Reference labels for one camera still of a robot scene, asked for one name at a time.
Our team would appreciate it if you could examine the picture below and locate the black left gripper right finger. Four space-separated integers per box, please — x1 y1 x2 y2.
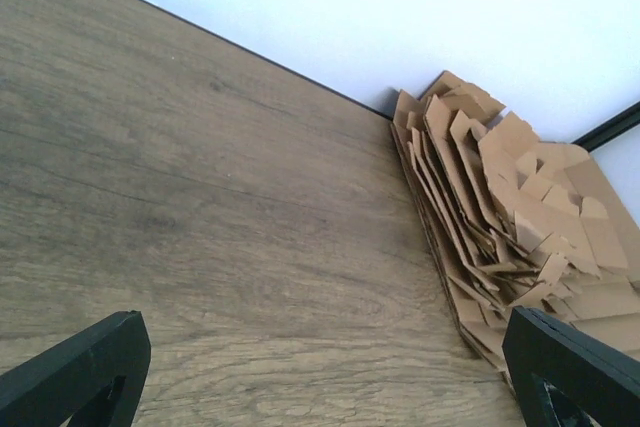
502 307 639 426

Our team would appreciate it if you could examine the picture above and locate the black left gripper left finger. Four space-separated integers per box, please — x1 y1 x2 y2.
1 311 151 426

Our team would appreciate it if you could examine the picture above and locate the stack of flat cardboard blanks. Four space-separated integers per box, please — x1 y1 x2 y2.
391 71 639 372

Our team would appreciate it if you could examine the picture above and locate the black back right frame post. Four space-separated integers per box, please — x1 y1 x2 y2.
574 102 640 152

